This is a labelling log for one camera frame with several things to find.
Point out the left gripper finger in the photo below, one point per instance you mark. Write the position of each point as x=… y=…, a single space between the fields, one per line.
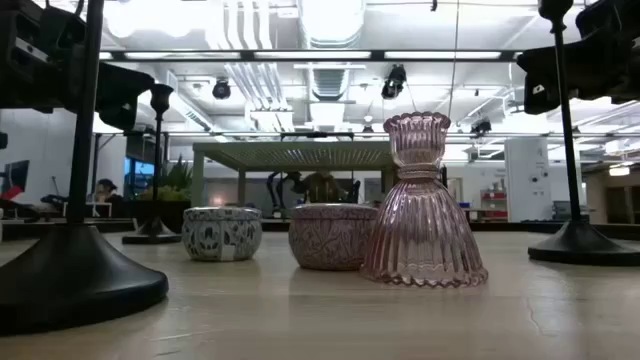
x=120 y=95

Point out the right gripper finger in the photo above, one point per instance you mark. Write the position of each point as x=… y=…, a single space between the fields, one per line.
x=542 y=70

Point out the black metal candlestick holder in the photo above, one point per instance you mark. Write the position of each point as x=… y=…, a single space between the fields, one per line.
x=158 y=150
x=75 y=280

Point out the tall black candlestick holder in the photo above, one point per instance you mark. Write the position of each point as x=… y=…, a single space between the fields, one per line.
x=585 y=247

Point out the pink ribbed glass candle holder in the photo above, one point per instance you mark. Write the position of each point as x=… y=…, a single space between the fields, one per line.
x=422 y=225

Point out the pink patterned round tin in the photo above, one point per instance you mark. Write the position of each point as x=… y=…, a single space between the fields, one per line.
x=325 y=240

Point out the black ceiling spotlight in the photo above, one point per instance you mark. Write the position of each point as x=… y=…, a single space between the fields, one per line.
x=481 y=126
x=221 y=89
x=395 y=80

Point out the person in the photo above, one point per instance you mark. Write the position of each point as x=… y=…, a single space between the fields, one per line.
x=106 y=189

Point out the black computer monitor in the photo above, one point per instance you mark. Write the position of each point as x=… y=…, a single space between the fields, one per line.
x=15 y=177

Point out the white tall cabinet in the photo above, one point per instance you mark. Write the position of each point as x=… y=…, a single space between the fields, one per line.
x=527 y=180

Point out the dark round plant pot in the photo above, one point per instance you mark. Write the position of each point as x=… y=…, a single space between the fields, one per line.
x=175 y=215

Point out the red storage rack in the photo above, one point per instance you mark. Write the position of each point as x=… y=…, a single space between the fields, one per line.
x=494 y=202

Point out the black overhead light bar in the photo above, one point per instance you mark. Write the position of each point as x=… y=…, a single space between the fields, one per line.
x=377 y=55

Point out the blue white patterned tin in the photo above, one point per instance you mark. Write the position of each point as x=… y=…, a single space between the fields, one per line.
x=221 y=235

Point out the green perforated metal shelf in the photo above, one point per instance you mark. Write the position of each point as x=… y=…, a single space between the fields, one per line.
x=300 y=155

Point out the black horizontal background rail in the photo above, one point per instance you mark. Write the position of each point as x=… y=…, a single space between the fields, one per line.
x=250 y=133

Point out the black aluminium table frame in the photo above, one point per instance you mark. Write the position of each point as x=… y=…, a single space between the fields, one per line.
x=30 y=229

